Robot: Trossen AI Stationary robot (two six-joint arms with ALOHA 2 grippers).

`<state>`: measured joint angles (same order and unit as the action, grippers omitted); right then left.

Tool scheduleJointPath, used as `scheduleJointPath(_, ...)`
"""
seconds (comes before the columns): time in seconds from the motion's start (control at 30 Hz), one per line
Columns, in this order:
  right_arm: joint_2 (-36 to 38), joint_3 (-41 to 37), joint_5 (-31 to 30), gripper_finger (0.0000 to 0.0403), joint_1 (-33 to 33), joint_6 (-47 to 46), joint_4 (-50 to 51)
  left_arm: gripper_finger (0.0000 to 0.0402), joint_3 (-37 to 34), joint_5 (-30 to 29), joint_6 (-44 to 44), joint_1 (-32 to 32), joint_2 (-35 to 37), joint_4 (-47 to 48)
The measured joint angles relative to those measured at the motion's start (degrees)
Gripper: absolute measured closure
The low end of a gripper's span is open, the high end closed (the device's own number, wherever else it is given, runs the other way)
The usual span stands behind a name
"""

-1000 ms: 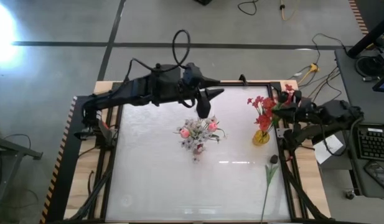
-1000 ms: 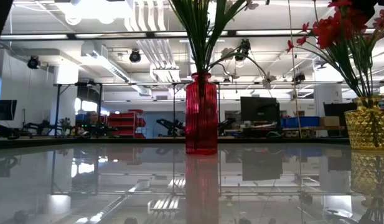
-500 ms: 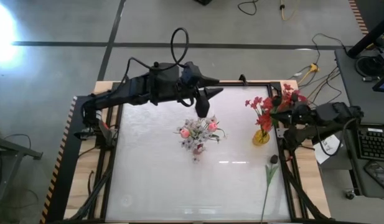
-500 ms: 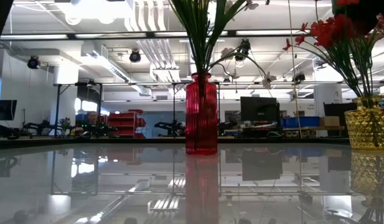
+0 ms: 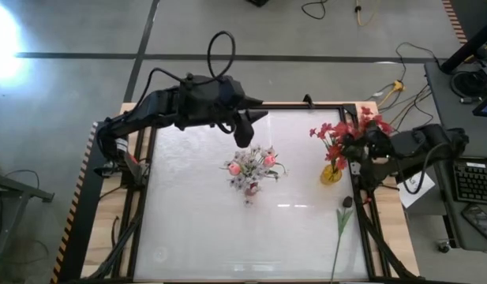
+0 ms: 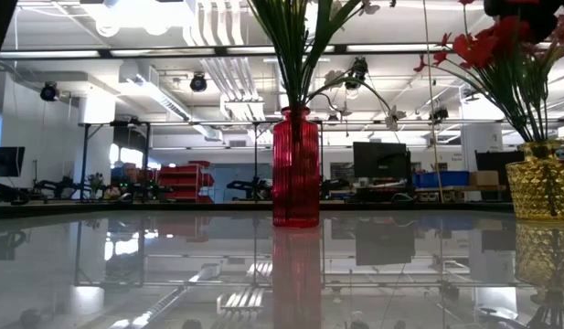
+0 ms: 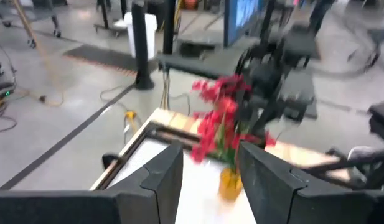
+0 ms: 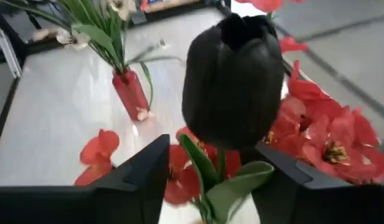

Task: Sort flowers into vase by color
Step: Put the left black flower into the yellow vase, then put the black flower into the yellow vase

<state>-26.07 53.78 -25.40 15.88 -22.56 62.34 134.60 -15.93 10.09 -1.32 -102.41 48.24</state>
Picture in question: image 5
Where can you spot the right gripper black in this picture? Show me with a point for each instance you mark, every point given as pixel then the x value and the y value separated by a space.
pixel 379 142

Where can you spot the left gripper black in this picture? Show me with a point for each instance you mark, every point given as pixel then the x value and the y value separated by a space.
pixel 211 102

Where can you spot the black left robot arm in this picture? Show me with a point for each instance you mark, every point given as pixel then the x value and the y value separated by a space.
pixel 148 112

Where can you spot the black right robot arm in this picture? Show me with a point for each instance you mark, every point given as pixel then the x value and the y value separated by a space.
pixel 424 146

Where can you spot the yellow glass vase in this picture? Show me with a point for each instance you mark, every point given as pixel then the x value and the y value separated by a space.
pixel 330 175

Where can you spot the red glass vase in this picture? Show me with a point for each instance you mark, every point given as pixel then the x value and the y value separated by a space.
pixel 251 190

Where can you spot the pink artificial rose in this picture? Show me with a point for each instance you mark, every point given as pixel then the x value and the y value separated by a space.
pixel 269 160

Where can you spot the dark tulip green stem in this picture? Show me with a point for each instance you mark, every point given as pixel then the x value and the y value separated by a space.
pixel 347 202

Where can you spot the white flower bunch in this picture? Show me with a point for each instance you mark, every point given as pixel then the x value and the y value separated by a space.
pixel 251 169

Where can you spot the yellow power plug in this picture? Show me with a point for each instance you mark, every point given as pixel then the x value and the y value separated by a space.
pixel 398 85

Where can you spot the white paper sheet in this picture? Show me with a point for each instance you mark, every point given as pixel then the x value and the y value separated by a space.
pixel 418 193

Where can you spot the gray keyboard shelf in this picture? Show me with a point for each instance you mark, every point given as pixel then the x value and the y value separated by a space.
pixel 448 221

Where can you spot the black headphones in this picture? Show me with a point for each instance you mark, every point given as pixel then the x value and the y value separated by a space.
pixel 458 84

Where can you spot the gray desk top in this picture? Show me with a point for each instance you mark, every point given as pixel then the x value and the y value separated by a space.
pixel 476 130

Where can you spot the black keyboard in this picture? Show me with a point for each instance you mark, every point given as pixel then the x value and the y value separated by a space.
pixel 476 183

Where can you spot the black caster wheel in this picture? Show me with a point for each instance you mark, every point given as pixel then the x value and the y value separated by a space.
pixel 444 247

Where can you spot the black desk beam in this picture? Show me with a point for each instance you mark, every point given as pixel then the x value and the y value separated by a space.
pixel 468 47

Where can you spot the black panel hazard stripes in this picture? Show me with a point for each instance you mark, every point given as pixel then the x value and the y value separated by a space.
pixel 81 221

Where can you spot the gray metal cart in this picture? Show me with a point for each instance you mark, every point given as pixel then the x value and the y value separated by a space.
pixel 14 187

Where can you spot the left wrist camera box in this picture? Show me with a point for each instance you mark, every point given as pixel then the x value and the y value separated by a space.
pixel 243 136

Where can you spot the black aluminium table frame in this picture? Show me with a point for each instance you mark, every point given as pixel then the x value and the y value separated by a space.
pixel 326 106

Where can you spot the small rail clamp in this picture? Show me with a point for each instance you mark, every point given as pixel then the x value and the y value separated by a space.
pixel 307 98

